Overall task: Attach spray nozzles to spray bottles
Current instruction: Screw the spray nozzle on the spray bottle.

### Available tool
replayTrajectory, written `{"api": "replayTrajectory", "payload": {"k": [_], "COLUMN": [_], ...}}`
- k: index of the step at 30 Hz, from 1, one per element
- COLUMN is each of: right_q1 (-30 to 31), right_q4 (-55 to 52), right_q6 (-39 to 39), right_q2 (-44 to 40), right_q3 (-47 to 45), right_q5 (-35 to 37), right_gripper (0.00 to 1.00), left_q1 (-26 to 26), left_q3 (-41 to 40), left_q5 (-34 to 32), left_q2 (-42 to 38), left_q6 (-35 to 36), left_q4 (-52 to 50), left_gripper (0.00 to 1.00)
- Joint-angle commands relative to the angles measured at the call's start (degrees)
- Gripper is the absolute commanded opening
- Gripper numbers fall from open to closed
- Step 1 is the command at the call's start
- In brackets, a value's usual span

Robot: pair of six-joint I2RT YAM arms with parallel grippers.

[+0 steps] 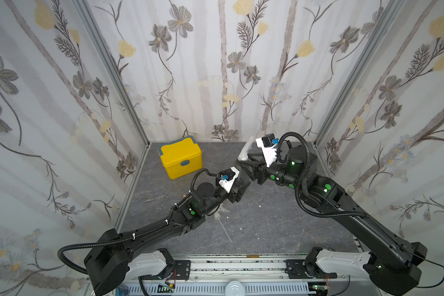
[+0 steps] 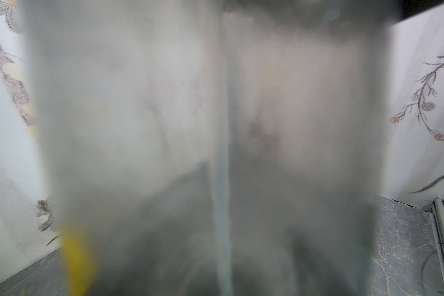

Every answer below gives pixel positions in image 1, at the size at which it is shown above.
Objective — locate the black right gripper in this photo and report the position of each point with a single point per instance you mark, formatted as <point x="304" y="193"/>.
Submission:
<point x="248" y="166"/>

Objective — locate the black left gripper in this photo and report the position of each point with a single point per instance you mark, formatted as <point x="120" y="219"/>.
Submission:
<point x="238" y="193"/>

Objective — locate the clear spray nozzle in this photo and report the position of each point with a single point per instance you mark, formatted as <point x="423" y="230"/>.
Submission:
<point x="218" y="216"/>
<point x="243" y="155"/>

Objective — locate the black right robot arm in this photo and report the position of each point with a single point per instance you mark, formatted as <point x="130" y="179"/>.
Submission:
<point x="391" y="263"/>

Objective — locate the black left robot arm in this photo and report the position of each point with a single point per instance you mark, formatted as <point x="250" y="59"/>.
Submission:
<point x="107" y="263"/>

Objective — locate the amber tipped spray nozzle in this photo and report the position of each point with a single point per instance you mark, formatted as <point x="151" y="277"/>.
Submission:
<point x="187" y="193"/>

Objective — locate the yellow plastic storage box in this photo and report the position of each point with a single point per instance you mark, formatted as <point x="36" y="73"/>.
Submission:
<point x="181" y="157"/>

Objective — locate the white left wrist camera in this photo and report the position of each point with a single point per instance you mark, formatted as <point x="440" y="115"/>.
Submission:
<point x="227" y="178"/>

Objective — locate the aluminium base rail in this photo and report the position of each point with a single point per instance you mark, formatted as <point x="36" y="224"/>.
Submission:
<point x="248" y="275"/>

